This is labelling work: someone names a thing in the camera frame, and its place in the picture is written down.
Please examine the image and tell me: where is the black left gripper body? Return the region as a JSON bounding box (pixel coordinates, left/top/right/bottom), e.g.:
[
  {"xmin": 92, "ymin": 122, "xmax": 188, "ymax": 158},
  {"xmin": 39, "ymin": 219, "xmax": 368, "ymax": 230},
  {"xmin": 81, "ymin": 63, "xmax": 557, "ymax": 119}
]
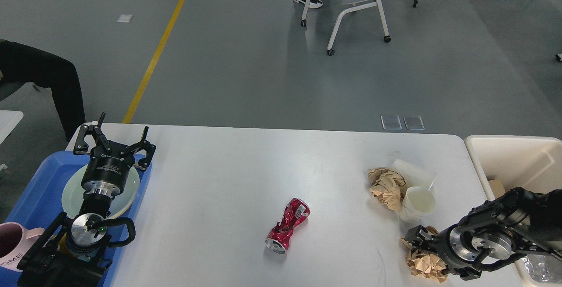
[{"xmin": 82, "ymin": 147, "xmax": 135, "ymax": 198}]

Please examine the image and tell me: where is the dark seated figure left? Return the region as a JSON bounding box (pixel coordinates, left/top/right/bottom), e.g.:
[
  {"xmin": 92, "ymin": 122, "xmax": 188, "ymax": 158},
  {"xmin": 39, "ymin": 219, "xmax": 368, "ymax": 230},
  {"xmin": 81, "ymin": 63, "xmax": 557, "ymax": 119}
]
[{"xmin": 0, "ymin": 39, "xmax": 86, "ymax": 141}]

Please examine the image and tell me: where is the brown paper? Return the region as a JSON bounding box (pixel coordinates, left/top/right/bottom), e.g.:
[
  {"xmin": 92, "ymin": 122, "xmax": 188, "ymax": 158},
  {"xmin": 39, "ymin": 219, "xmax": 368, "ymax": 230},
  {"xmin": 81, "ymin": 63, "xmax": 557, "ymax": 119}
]
[
  {"xmin": 401, "ymin": 238, "xmax": 447, "ymax": 283},
  {"xmin": 367, "ymin": 167, "xmax": 408, "ymax": 212}
]

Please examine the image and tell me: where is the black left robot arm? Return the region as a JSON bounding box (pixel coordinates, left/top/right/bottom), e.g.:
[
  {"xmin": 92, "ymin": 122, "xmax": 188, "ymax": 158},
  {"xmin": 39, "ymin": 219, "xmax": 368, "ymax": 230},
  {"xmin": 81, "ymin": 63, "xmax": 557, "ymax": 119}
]
[{"xmin": 17, "ymin": 113, "xmax": 156, "ymax": 287}]

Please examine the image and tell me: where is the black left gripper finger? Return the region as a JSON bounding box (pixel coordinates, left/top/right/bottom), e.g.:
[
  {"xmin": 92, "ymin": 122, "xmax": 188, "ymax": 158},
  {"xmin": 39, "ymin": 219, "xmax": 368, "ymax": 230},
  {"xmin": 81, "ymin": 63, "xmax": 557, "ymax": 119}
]
[
  {"xmin": 73, "ymin": 112, "xmax": 110, "ymax": 156},
  {"xmin": 119, "ymin": 126, "xmax": 157, "ymax": 172}
]

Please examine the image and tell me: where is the white paper cup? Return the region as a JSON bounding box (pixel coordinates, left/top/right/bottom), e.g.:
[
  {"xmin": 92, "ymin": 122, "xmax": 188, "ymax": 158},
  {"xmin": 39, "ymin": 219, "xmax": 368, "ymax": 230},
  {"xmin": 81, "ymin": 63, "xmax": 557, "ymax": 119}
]
[{"xmin": 399, "ymin": 186, "xmax": 437, "ymax": 222}]

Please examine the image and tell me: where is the clear plastic wrap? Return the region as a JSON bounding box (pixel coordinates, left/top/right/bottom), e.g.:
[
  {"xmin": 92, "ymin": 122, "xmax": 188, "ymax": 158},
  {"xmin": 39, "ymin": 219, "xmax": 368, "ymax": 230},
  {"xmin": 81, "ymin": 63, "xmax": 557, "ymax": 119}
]
[{"xmin": 522, "ymin": 255, "xmax": 562, "ymax": 284}]

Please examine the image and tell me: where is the green plate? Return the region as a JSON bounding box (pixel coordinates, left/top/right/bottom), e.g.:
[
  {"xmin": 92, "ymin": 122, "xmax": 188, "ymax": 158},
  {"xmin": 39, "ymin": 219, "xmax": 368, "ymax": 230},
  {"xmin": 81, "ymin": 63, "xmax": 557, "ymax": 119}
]
[{"xmin": 61, "ymin": 165, "xmax": 140, "ymax": 219}]

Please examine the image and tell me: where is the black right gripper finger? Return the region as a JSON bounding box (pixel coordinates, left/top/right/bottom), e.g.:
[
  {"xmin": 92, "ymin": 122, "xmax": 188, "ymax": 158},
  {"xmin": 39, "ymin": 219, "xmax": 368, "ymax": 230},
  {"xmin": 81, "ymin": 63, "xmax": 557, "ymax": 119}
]
[
  {"xmin": 404, "ymin": 226, "xmax": 439, "ymax": 255},
  {"xmin": 447, "ymin": 266, "xmax": 482, "ymax": 281}
]

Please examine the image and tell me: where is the brown paper bag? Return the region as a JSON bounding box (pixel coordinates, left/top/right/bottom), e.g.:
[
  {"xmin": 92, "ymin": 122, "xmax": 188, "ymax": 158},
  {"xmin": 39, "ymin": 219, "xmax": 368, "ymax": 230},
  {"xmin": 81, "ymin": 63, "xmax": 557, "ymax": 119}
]
[{"xmin": 488, "ymin": 179, "xmax": 506, "ymax": 198}]

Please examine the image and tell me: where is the pink HOME mug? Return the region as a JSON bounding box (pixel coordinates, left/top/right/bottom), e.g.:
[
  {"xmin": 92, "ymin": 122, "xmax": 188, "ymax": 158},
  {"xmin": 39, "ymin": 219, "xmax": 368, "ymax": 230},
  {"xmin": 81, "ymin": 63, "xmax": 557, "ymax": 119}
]
[{"xmin": 0, "ymin": 222, "xmax": 45, "ymax": 272}]

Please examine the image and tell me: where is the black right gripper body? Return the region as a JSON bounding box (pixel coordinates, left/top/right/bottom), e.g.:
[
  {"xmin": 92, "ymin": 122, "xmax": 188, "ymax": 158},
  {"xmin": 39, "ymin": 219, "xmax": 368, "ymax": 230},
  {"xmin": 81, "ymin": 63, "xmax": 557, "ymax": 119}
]
[{"xmin": 434, "ymin": 227, "xmax": 472, "ymax": 268}]

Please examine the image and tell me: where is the crushed red soda can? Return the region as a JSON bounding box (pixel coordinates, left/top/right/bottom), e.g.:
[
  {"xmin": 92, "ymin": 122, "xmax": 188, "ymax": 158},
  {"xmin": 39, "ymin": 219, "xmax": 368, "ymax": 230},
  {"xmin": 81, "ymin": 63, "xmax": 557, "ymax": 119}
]
[{"xmin": 265, "ymin": 198, "xmax": 311, "ymax": 255}]

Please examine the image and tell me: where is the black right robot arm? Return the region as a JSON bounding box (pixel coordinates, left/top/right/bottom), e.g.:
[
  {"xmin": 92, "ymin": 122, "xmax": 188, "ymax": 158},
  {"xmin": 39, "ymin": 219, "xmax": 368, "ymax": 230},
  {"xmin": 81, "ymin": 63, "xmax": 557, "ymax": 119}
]
[{"xmin": 405, "ymin": 187, "xmax": 562, "ymax": 280}]

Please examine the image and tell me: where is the beige plastic bin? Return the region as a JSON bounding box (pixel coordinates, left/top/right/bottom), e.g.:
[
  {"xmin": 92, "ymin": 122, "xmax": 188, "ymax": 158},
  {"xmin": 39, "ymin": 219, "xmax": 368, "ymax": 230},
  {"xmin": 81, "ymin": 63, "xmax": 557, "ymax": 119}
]
[{"xmin": 465, "ymin": 135, "xmax": 562, "ymax": 287}]

